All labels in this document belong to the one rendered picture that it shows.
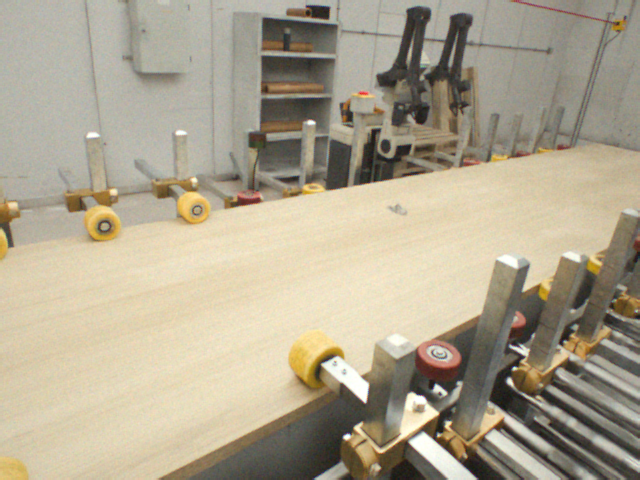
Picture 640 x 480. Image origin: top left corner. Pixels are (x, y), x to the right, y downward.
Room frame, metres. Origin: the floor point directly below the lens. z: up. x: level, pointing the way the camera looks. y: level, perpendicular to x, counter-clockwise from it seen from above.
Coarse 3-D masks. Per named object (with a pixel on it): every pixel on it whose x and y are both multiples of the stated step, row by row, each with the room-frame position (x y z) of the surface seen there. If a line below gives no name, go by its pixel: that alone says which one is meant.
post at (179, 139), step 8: (176, 136) 1.36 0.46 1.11; (184, 136) 1.37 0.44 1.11; (176, 144) 1.36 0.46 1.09; (184, 144) 1.37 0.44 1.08; (176, 152) 1.36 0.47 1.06; (184, 152) 1.37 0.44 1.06; (176, 160) 1.36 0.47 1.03; (184, 160) 1.37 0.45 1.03; (176, 168) 1.36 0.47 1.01; (184, 168) 1.37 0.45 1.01; (176, 176) 1.37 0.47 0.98; (184, 176) 1.37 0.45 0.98; (176, 208) 1.38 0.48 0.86
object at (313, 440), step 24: (528, 312) 1.13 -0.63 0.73; (456, 336) 0.89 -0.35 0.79; (528, 336) 1.16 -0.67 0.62; (336, 408) 0.65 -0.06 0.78; (288, 432) 0.58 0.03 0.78; (312, 432) 0.62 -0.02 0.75; (336, 432) 0.66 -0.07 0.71; (240, 456) 0.52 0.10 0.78; (264, 456) 0.55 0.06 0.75; (288, 456) 0.58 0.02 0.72; (312, 456) 0.62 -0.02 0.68; (336, 456) 0.66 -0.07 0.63
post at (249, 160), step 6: (246, 132) 1.53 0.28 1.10; (246, 138) 1.52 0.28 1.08; (246, 144) 1.52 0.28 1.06; (246, 150) 1.52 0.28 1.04; (246, 156) 1.52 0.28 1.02; (252, 156) 1.53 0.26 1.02; (246, 162) 1.52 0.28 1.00; (252, 162) 1.53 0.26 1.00; (246, 168) 1.52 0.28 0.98; (252, 168) 1.53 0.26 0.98; (246, 174) 1.52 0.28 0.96; (252, 174) 1.53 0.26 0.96; (246, 180) 1.52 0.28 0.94; (252, 180) 1.53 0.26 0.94; (246, 186) 1.52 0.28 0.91; (252, 186) 1.53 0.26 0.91
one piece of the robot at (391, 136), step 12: (396, 84) 3.18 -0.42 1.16; (384, 96) 3.33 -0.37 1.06; (396, 96) 3.24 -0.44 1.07; (384, 120) 3.27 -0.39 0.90; (384, 132) 3.25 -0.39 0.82; (396, 132) 3.22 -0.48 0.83; (408, 132) 3.31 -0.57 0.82; (384, 144) 3.24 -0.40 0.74; (396, 144) 3.18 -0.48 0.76; (384, 156) 3.23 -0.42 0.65
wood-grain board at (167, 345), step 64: (320, 192) 1.56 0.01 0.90; (384, 192) 1.62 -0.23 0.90; (448, 192) 1.69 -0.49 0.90; (512, 192) 1.77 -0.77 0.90; (576, 192) 1.85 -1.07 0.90; (64, 256) 0.93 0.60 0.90; (128, 256) 0.96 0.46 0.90; (192, 256) 0.99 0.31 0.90; (256, 256) 1.02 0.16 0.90; (320, 256) 1.05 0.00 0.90; (384, 256) 1.08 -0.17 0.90; (448, 256) 1.11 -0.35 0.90; (0, 320) 0.67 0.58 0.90; (64, 320) 0.69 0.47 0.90; (128, 320) 0.71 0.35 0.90; (192, 320) 0.72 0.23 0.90; (256, 320) 0.74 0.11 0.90; (320, 320) 0.76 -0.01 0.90; (384, 320) 0.78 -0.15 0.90; (448, 320) 0.80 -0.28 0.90; (0, 384) 0.52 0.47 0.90; (64, 384) 0.53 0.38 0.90; (128, 384) 0.54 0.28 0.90; (192, 384) 0.55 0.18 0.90; (256, 384) 0.57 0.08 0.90; (0, 448) 0.40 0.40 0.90; (64, 448) 0.41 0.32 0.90; (128, 448) 0.42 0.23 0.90; (192, 448) 0.43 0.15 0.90
